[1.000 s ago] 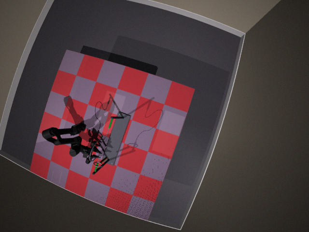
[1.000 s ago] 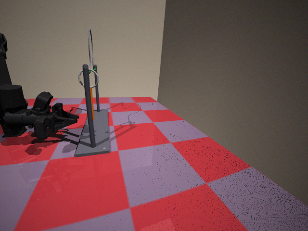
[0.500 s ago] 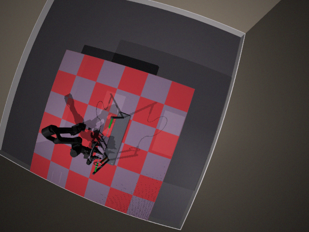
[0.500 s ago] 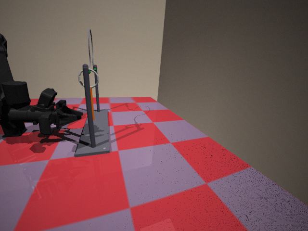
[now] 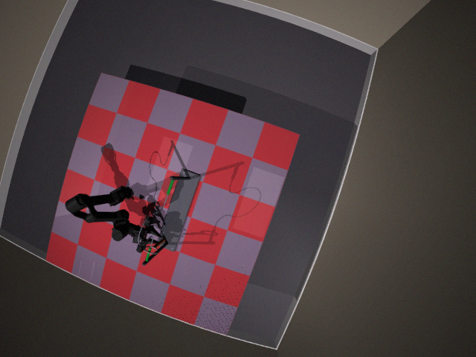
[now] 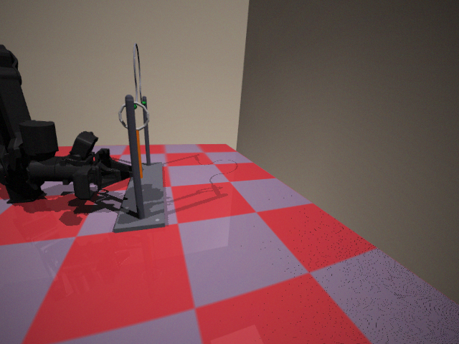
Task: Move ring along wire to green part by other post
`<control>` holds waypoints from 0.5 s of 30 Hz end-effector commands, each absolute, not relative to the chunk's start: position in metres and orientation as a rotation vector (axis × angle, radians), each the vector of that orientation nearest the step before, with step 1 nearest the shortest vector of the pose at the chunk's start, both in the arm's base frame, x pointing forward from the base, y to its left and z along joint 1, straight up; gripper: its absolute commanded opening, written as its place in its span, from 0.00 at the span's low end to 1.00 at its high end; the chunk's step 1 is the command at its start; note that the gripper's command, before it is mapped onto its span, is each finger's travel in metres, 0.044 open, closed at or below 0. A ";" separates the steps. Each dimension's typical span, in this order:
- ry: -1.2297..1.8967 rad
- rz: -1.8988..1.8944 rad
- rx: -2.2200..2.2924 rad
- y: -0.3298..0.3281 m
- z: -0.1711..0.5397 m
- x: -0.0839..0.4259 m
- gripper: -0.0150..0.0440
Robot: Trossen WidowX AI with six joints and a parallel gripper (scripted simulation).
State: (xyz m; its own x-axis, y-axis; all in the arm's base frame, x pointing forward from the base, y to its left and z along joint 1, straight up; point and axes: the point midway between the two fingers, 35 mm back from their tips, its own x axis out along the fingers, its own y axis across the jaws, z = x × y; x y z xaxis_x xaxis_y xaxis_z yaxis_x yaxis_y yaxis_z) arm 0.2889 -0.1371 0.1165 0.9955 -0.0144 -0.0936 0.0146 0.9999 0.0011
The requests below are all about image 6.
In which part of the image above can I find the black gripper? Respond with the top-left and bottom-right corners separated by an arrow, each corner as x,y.
55,148 -> 133,200

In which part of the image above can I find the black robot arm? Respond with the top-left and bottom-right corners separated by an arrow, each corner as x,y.
0,45 -> 98,204

